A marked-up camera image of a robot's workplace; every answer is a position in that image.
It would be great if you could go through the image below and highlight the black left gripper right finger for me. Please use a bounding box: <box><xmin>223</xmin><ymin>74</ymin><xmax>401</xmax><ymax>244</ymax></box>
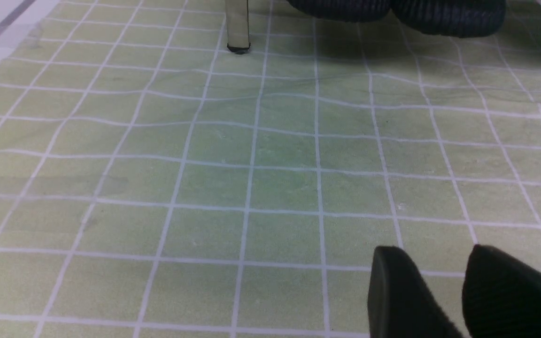
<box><xmin>462</xmin><ymin>245</ymin><xmax>541</xmax><ymax>338</ymax></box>

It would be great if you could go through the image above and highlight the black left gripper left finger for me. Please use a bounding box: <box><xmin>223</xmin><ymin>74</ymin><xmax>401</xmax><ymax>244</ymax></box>
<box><xmin>367</xmin><ymin>246</ymin><xmax>463</xmax><ymax>338</ymax></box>

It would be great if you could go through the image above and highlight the black knit shoe right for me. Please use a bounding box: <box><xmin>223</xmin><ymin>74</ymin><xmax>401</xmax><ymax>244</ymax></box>
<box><xmin>391</xmin><ymin>0</ymin><xmax>507</xmax><ymax>38</ymax></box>

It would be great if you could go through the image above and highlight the metal shoe rack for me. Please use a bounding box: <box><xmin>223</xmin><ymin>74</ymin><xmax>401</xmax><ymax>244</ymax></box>
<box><xmin>224</xmin><ymin>0</ymin><xmax>251</xmax><ymax>55</ymax></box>

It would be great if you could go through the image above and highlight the green checkered floor mat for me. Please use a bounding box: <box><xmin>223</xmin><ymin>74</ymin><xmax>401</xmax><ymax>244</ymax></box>
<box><xmin>0</xmin><ymin>0</ymin><xmax>541</xmax><ymax>338</ymax></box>

